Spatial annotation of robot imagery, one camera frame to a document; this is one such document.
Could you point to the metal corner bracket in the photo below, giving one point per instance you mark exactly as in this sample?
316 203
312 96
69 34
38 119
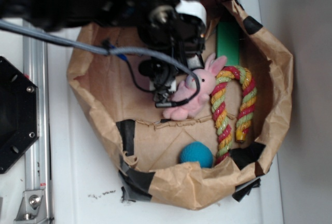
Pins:
32 208

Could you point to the blue textured ball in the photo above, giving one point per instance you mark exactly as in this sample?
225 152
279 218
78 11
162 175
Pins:
197 152

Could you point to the green rectangular block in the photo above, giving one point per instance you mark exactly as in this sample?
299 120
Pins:
228 42

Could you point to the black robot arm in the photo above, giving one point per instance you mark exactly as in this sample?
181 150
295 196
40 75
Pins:
39 18

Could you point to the pink plush bunny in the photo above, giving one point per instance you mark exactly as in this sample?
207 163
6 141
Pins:
187 87

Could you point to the brown paper bag tray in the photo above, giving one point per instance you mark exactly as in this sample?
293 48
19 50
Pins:
243 125

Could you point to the black octagonal mount plate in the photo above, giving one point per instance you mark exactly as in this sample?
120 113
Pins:
18 114

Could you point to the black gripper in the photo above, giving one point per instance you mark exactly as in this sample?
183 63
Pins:
178 32

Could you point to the aluminium extrusion rail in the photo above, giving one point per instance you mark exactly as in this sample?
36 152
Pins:
38 156

